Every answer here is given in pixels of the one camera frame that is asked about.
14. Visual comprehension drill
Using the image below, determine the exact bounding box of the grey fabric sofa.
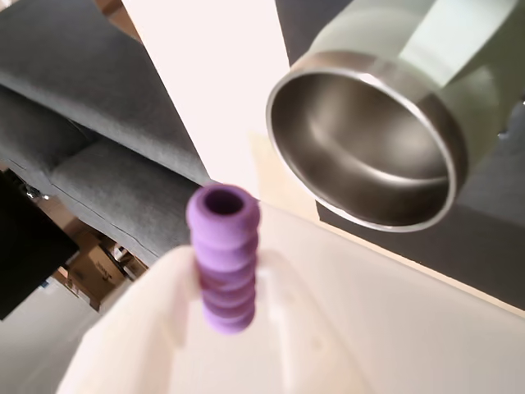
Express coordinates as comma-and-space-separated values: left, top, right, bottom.
0, 0, 215, 270

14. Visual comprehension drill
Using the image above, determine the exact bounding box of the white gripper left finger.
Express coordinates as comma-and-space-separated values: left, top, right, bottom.
56, 242, 285, 394

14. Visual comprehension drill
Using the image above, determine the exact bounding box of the pale green steel mug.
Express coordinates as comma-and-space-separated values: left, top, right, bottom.
264, 0, 525, 234

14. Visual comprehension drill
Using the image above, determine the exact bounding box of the purple ribbed pen grip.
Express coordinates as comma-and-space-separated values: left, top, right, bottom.
185, 182, 262, 337

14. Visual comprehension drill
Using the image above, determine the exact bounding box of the brown cardboard box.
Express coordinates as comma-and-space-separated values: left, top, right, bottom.
52, 229, 149, 313

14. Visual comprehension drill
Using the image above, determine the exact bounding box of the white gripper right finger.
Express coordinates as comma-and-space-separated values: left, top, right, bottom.
254, 199, 525, 394

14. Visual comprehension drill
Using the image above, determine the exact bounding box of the black flat panel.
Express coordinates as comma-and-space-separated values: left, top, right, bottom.
0, 166, 80, 322

